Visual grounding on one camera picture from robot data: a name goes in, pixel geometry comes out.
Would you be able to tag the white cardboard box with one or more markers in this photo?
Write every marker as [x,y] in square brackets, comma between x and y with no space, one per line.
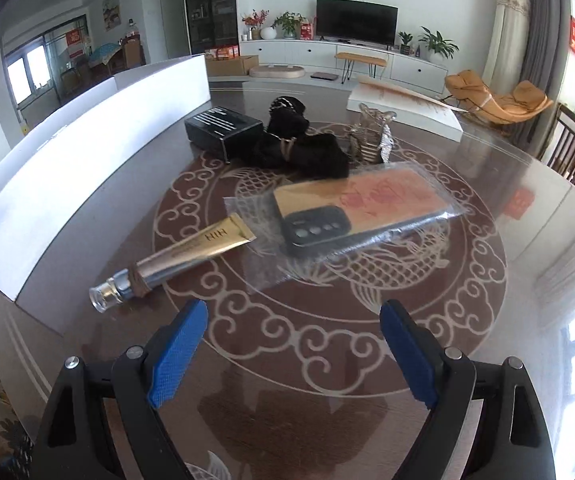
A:
[402,117]

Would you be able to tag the covered standing air conditioner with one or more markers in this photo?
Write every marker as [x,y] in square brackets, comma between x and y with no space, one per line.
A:
[507,35]

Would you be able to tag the large leafy potted plant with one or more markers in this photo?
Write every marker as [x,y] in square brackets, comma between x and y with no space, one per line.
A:
[437,42]

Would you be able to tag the small potted plant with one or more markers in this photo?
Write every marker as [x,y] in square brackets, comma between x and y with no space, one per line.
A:
[405,40]

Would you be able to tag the dark glass cabinet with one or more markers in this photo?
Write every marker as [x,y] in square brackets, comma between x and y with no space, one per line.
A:
[210,5]

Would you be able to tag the table with blue cloth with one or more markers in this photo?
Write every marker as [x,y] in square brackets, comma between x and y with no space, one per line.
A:
[103,53]

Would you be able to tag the red door notice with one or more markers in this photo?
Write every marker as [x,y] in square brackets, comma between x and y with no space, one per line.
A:
[75,44]

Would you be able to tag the orange printed boxes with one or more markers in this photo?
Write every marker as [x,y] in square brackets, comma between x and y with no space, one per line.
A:
[222,53]

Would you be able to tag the phone case in clear bag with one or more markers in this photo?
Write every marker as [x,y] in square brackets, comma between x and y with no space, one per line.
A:
[357,205]

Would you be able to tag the rhinestone clear hair claw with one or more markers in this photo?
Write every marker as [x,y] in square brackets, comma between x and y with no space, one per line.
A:
[370,135]

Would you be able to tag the white round vase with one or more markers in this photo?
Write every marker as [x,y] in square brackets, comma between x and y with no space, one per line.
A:
[268,33]

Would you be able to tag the green potted plant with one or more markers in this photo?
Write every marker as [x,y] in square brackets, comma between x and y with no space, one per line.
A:
[288,22]

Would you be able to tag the orange rocking chair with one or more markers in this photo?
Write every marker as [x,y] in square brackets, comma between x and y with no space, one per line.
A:
[477,92]

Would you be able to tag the round beige cushion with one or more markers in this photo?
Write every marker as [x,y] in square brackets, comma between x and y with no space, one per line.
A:
[276,71]

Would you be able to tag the black television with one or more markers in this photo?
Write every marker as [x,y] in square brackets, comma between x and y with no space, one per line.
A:
[357,21]

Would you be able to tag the orange bench stool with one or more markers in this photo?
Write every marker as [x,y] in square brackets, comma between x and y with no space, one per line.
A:
[361,58]

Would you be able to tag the grey curtain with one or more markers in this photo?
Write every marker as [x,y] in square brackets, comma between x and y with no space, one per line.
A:
[545,50]

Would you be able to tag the white storage box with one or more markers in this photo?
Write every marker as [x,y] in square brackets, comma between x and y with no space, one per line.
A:
[92,150]

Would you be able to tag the small black box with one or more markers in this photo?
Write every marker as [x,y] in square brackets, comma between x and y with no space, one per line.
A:
[222,127]

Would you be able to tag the paper sheet with red print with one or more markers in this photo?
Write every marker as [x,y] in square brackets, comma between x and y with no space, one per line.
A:
[407,94]

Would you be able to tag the gold cosmetic tube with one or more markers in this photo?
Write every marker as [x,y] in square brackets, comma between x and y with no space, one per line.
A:
[187,255]

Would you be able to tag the white television cabinet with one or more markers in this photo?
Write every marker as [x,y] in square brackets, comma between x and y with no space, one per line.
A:
[287,52]

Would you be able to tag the white door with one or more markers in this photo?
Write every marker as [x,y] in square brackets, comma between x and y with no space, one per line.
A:
[172,17]

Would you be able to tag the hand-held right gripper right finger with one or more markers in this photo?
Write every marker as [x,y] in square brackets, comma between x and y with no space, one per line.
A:
[410,355]

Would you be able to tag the framed wall painting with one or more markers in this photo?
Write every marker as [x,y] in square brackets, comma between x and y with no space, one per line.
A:
[111,10]

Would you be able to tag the black velvet scrunchie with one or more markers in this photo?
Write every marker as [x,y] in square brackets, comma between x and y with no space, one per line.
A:
[317,155]

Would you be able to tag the black hair clip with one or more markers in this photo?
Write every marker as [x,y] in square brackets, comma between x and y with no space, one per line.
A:
[287,115]

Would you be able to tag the dark flat device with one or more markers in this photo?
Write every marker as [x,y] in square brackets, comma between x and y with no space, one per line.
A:
[324,77]

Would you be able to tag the red gift bag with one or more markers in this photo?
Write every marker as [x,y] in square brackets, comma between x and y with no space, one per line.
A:
[308,29]

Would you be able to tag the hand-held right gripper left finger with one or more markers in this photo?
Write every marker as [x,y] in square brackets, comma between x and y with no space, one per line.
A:
[177,355]

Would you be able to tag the red flowers in vase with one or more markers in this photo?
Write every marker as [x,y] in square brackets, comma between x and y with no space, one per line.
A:
[255,21]

